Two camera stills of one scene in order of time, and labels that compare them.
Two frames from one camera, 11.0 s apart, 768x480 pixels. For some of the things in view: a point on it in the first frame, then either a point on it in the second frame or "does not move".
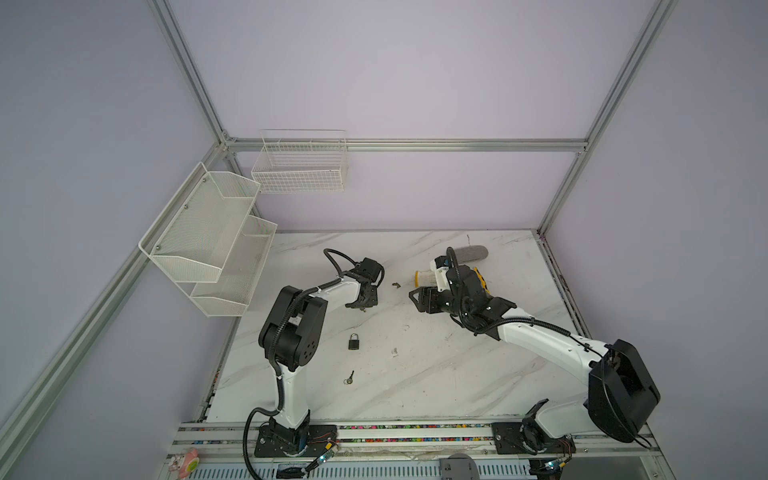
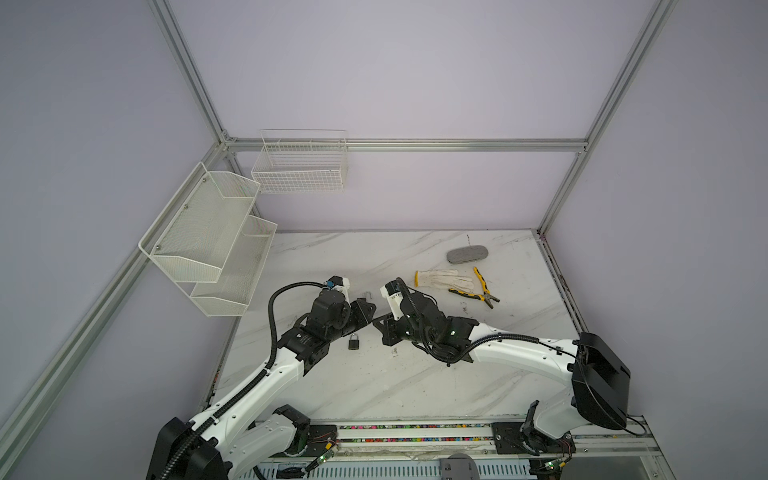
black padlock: x=353 y=344 does not move
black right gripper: x=426 y=296 -> x=385 y=327
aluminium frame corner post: x=657 y=17 does not move
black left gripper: x=372 y=301 -> x=363 y=317
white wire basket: x=301 y=161 does not move
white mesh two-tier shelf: x=211 y=241 does not move
